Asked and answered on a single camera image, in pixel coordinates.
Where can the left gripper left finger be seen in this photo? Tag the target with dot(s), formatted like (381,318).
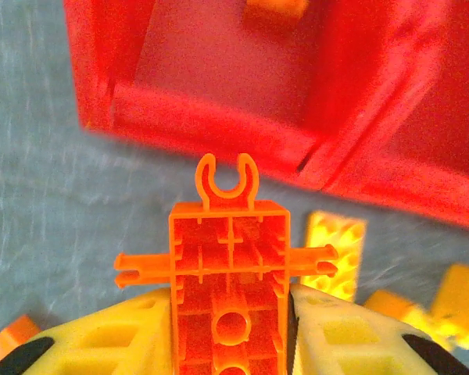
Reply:
(113,343)

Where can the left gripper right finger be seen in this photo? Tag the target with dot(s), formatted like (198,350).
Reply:
(336,343)

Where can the large yellow lego brick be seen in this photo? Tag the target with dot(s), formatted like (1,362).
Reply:
(391,308)

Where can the yellow lego plate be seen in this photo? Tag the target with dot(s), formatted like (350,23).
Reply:
(336,230)

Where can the small yellow lego brick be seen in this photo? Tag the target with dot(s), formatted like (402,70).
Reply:
(461,289)

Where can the orange lego chassis with clip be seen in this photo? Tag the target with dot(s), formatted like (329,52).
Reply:
(230,242)

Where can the orange lego brick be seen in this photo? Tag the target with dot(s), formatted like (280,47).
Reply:
(11,330)
(275,8)

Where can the red plastic bin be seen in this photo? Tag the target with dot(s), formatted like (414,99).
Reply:
(219,117)
(434,176)

